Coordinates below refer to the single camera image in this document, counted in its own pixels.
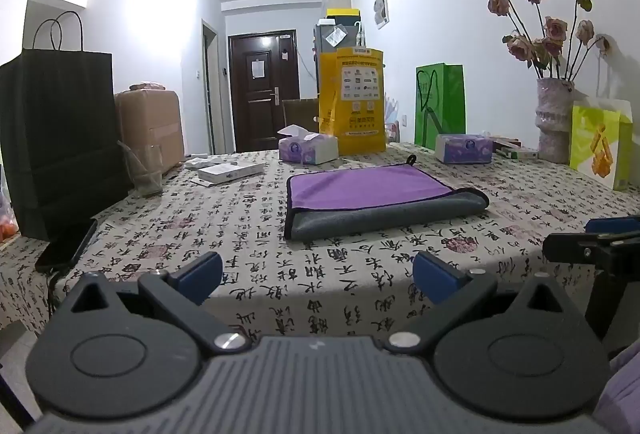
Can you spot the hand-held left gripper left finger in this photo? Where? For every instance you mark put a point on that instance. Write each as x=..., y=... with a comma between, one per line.
x=199, y=276

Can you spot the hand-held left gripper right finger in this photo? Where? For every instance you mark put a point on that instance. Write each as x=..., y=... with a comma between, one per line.
x=436, y=278

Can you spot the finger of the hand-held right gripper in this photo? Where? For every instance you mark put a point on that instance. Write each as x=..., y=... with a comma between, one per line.
x=590, y=246

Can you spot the purple and grey towel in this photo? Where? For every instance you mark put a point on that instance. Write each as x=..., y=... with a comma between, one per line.
x=370, y=194

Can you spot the purple cloth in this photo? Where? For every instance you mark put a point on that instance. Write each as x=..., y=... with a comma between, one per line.
x=620, y=394

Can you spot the light green and white bag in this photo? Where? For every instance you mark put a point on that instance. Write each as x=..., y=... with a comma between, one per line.
x=602, y=144

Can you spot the flat white box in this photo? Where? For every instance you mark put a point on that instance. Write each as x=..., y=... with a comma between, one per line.
x=227, y=172

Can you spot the calligraphy print tablecloth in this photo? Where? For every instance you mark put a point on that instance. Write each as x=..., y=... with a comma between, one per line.
x=310, y=264

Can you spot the clear plastic cup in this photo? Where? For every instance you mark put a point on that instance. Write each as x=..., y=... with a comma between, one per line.
x=144, y=169

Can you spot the pale textured vase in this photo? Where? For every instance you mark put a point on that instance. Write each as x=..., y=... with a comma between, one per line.
x=554, y=124

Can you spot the purple tissue box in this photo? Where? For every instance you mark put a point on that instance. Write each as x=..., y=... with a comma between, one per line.
x=305, y=148
x=462, y=149

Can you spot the black smartphone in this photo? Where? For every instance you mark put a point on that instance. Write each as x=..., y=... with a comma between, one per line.
x=67, y=246

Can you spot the large brown cardboard box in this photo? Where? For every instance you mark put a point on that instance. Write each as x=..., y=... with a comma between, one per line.
x=150, y=127

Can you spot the green paper bag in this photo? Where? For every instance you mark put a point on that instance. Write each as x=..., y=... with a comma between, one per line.
x=440, y=104

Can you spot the yellow printed bag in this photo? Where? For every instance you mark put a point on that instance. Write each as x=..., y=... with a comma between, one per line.
x=356, y=99

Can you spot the dark brown door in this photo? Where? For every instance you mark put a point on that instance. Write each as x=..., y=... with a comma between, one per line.
x=262, y=89

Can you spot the black paper bag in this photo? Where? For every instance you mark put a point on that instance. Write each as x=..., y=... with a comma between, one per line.
x=55, y=134

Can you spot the dried pink roses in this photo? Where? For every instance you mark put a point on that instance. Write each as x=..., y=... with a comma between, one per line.
x=547, y=29

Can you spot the grey cabinet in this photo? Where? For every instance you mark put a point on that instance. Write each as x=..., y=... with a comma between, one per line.
x=327, y=49

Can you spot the yellow box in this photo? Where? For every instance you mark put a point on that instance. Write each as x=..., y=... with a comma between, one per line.
x=342, y=14

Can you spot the wall picture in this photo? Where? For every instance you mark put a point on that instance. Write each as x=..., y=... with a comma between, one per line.
x=381, y=7

